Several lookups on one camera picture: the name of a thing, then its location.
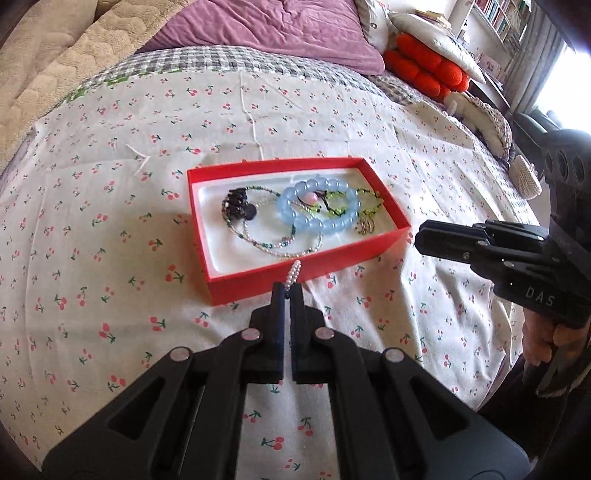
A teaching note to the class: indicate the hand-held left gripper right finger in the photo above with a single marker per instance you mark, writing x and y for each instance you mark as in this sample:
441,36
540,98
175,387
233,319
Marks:
296,341

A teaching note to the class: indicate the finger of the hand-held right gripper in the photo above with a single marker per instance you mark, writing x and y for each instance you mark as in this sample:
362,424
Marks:
448,242
517,233

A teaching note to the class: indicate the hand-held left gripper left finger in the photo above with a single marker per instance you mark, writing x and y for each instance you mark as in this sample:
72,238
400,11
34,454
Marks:
277,334

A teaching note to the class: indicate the red cardboard box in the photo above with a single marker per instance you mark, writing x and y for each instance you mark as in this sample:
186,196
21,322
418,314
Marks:
258,284

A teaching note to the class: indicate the gold charm pendant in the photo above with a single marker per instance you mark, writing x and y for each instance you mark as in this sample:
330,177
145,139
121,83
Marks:
364,227

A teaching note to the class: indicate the black hair claw clip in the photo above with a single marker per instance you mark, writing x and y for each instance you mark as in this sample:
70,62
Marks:
235,203

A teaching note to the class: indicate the person's right hand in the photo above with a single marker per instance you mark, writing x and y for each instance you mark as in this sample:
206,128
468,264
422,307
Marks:
535,337

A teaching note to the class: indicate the woven straw basket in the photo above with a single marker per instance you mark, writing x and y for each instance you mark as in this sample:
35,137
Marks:
525,177

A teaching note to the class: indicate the white fluffy cushion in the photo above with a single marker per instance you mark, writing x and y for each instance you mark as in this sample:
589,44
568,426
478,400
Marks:
485,122

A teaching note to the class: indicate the grey curtain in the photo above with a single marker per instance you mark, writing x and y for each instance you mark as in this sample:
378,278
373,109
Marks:
531,60

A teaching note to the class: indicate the orange puffy cushion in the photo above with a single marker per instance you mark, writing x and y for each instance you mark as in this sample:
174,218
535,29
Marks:
425,69

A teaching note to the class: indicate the white bookshelf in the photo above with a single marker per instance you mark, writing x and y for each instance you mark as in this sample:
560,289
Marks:
501,21

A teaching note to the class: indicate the white printed pillow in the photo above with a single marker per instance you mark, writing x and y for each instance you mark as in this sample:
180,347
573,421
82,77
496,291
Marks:
371,21

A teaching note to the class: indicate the purple pillow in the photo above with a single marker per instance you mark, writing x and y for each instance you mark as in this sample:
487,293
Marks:
258,27

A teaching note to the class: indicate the beige quilted blanket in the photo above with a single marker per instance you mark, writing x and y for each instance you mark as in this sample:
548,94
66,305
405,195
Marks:
69,60

